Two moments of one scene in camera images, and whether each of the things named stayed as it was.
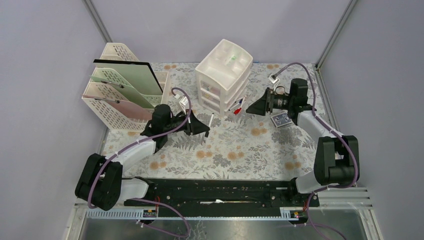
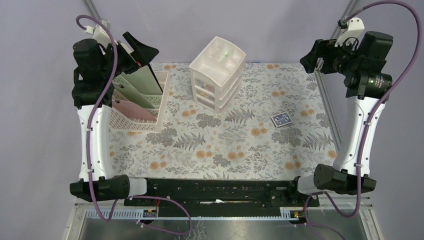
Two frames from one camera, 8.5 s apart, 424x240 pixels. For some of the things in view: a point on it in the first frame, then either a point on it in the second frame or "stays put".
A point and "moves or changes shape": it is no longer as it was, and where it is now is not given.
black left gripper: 194,126 to 143,54
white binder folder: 140,74 stays put
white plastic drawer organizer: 223,77 moves or changes shape
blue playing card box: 281,119 stays put
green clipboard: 129,92 stays put
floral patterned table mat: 202,145 stays put
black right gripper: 264,104 to 320,48
